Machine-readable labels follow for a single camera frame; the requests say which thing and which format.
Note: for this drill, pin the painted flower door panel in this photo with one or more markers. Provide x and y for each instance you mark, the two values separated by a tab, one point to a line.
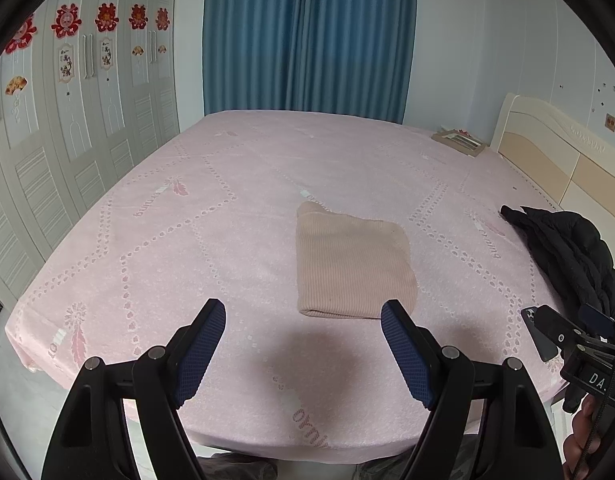
67	64

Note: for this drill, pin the cream wooden headboard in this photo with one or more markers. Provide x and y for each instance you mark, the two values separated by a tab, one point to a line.
547	145

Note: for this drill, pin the white wardrobe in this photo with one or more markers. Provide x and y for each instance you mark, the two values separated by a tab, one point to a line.
57	160

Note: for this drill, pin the pink knit sweater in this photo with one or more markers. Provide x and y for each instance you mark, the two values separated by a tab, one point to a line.
352	265

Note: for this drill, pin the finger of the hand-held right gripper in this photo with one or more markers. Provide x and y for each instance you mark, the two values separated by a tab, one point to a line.
601	322
542	332

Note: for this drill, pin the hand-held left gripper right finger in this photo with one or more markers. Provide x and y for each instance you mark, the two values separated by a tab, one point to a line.
407	355

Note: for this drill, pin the person's right hand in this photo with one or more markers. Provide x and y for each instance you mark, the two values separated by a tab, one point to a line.
582	445

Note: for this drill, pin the orange square wall sticker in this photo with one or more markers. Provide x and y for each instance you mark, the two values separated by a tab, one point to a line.
611	122

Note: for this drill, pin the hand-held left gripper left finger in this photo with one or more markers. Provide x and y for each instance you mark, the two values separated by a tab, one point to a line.
197	355

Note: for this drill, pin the black puffer jacket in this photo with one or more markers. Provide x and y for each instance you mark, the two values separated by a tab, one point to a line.
567	250

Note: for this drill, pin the blue curtain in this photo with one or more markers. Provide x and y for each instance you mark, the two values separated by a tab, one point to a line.
307	35

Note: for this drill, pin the red paper cutout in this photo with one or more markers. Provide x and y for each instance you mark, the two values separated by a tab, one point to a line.
163	19
106	16
66	21
21	35
138	16

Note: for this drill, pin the bed with pink sheet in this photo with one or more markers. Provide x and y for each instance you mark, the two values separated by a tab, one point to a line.
237	185

